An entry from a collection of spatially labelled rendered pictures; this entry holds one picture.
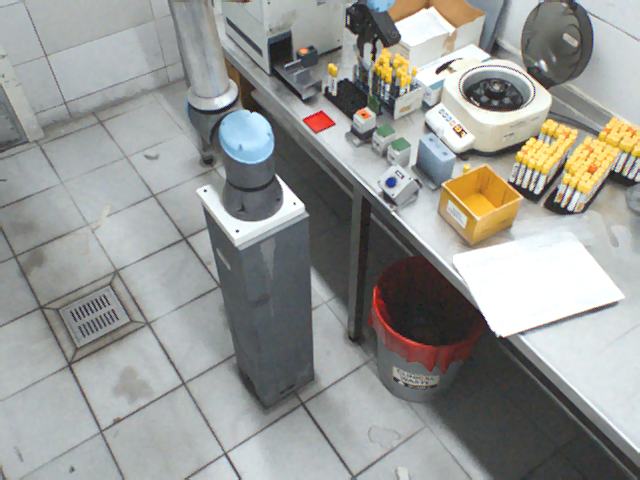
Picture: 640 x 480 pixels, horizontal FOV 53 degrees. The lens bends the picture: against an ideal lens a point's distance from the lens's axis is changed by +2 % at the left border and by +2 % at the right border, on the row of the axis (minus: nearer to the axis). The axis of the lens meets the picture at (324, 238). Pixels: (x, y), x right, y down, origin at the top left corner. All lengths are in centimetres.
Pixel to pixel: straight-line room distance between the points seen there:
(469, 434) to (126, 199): 172
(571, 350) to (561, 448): 92
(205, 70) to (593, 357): 101
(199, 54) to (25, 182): 189
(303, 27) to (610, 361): 123
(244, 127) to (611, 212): 91
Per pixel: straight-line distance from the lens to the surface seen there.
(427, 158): 165
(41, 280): 278
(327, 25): 205
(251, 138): 142
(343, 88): 192
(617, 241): 167
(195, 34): 139
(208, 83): 146
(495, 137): 174
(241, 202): 152
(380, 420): 225
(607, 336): 150
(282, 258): 165
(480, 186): 165
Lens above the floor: 205
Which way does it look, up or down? 50 degrees down
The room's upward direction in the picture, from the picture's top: straight up
